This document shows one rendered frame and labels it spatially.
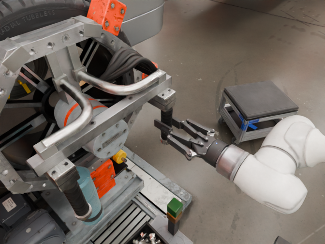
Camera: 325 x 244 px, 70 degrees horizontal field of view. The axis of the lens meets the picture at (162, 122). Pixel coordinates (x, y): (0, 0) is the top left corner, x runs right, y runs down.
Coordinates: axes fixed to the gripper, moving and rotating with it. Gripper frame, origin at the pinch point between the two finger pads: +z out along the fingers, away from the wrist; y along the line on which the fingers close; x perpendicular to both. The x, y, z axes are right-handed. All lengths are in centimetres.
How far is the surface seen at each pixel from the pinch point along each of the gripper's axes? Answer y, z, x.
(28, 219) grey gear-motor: -46, 34, -42
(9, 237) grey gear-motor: -55, 33, -42
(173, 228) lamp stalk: -14.1, -15.5, -31.1
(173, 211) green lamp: -14.6, -15.1, -17.6
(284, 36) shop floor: 300, 42, -83
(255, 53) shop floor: 226, 51, -83
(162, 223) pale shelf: -13.2, -9.3, -38.0
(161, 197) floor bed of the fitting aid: 9, 11, -75
